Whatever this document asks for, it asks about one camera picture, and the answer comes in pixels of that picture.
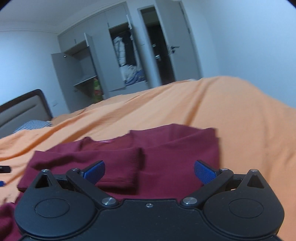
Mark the grey room door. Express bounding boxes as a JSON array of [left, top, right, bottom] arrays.
[[154, 1, 201, 81]]

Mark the colourful bag in wardrobe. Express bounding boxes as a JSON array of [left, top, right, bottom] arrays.
[[93, 77, 103, 103]]

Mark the orange bed cover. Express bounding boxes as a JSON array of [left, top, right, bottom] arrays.
[[1, 76, 295, 240]]

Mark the blue folded cloth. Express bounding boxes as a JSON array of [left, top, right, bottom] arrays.
[[125, 69, 146, 86]]

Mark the grey open wardrobe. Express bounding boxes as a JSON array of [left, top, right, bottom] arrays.
[[51, 1, 161, 112]]

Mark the dark wood padded headboard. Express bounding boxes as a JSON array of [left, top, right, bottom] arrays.
[[1, 89, 53, 138]]

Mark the dark red shirt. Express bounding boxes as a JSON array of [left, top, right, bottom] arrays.
[[0, 123, 221, 241]]

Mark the white clothes pile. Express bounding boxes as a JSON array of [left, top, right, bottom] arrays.
[[112, 36, 137, 85]]

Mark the blue checkered pillow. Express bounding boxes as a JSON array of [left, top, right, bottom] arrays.
[[13, 120, 52, 133]]

